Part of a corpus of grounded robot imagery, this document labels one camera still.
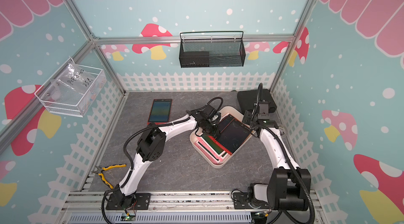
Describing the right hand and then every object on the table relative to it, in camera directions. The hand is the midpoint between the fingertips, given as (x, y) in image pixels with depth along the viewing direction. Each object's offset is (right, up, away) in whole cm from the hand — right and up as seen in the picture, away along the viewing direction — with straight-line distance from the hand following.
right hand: (249, 115), depth 86 cm
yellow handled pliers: (-81, -29, -3) cm, 86 cm away
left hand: (-16, -13, +7) cm, 22 cm away
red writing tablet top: (-57, +1, +25) cm, 62 cm away
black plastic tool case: (+6, +10, +26) cm, 29 cm away
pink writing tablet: (-18, -20, +3) cm, 27 cm away
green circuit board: (-60, -47, -14) cm, 78 cm away
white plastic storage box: (-8, +2, +14) cm, 16 cm away
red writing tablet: (-8, -12, +10) cm, 17 cm away
